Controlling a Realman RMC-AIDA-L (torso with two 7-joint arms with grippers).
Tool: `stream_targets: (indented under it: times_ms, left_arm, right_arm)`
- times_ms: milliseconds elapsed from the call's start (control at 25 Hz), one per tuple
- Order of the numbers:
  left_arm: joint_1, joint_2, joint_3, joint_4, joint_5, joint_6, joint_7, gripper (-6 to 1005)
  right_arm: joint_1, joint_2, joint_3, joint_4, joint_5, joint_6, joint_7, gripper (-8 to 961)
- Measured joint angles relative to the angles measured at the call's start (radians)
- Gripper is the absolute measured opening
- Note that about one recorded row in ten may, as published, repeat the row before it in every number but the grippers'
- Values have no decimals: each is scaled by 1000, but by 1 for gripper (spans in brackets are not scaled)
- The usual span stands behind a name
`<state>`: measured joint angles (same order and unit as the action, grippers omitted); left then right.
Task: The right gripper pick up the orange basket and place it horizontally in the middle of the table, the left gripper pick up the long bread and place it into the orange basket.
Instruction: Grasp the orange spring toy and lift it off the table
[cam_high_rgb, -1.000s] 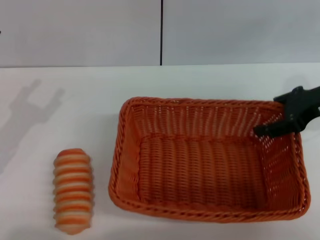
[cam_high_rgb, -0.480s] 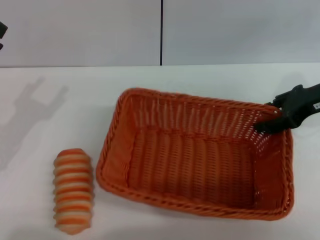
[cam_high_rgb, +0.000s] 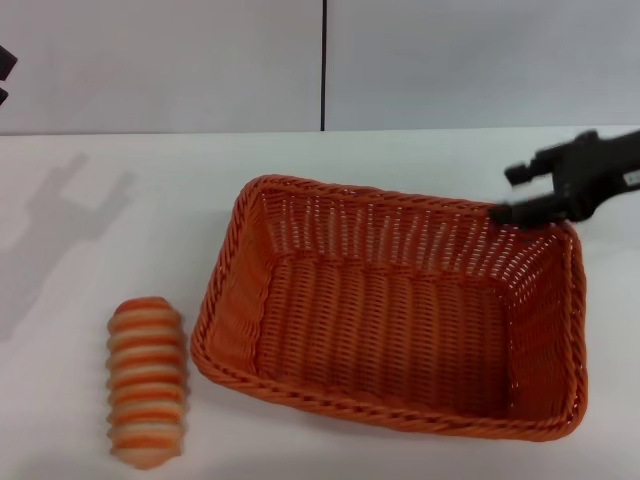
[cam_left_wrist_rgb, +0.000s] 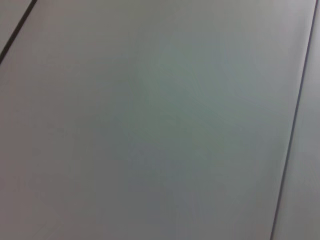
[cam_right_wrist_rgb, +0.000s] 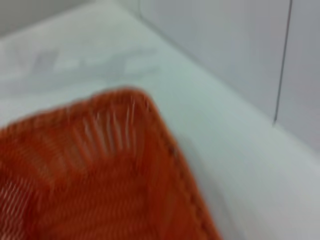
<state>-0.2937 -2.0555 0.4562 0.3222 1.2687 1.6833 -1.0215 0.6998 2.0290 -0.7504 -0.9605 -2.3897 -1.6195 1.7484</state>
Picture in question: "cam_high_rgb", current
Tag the orange woven plastic basket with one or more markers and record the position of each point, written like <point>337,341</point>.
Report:
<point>380,330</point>

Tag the orange cream striped bread roll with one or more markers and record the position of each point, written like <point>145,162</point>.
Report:
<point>146,380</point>

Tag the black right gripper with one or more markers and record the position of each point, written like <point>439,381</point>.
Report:
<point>595,170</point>

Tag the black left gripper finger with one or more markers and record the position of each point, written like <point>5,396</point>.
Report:
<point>7,62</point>
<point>3,96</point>

